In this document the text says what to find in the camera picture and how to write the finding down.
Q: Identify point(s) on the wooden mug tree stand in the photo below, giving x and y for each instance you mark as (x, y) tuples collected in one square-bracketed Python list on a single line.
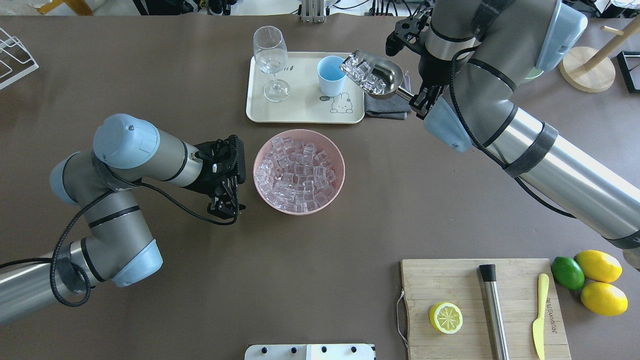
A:
[(591, 70)]

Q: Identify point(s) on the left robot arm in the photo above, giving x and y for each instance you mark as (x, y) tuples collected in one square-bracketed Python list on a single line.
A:
[(109, 239)]

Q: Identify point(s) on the yellow plastic knife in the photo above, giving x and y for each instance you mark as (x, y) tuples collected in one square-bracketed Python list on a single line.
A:
[(538, 325)]

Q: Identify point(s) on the bamboo cutting board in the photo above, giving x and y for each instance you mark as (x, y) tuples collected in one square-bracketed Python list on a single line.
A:
[(427, 282)]

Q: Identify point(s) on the black picture frame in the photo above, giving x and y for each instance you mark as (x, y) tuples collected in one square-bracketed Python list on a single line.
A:
[(624, 59)]

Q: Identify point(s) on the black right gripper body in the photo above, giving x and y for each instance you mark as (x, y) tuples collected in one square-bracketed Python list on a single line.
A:
[(434, 72)]

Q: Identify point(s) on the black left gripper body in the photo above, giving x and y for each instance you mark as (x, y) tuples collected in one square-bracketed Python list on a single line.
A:
[(206, 183)]

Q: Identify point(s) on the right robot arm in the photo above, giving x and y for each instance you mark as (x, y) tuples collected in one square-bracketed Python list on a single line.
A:
[(481, 51)]

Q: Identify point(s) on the blue cup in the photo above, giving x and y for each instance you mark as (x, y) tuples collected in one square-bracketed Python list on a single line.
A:
[(331, 78)]

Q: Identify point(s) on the white wire cup rack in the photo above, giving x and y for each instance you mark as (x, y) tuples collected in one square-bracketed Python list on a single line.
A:
[(16, 61)]

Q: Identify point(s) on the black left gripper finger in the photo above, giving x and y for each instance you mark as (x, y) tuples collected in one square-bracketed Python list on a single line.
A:
[(215, 207), (230, 200)]

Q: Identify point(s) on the metal ice scoop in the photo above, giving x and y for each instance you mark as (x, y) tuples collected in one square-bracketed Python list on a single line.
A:
[(377, 76)]

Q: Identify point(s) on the whole lemon near board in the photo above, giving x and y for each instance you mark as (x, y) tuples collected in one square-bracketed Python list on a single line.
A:
[(604, 299)]

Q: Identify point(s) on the whole lemon far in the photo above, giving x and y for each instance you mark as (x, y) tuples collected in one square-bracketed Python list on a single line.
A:
[(599, 265)]

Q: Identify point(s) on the cream serving tray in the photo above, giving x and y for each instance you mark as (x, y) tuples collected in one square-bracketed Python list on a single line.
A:
[(306, 103)]

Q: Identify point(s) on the grey folded cloth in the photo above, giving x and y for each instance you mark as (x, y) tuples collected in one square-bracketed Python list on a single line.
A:
[(394, 108)]

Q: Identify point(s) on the green bowl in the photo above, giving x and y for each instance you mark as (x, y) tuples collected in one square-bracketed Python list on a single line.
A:
[(533, 74)]

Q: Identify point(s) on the white camera stand base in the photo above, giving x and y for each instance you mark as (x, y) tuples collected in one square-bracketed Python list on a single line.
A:
[(319, 351)]

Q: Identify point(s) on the pile of ice cubes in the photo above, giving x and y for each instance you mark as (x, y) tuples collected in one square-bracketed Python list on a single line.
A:
[(297, 172)]

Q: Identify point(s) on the steel muddler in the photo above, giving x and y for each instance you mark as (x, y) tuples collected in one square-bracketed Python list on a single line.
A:
[(490, 282)]

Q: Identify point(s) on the half lemon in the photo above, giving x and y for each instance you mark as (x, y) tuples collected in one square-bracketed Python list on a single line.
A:
[(446, 317)]

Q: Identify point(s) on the green lime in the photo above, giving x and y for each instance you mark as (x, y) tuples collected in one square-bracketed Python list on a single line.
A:
[(568, 273)]

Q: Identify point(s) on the aluminium frame post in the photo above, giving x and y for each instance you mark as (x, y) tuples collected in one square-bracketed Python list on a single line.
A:
[(313, 11)]

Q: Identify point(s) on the clear wine glass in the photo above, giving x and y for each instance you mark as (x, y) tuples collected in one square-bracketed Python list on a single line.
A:
[(271, 56)]

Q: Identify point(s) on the pink bowl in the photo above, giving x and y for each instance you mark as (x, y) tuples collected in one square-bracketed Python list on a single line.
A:
[(299, 171)]

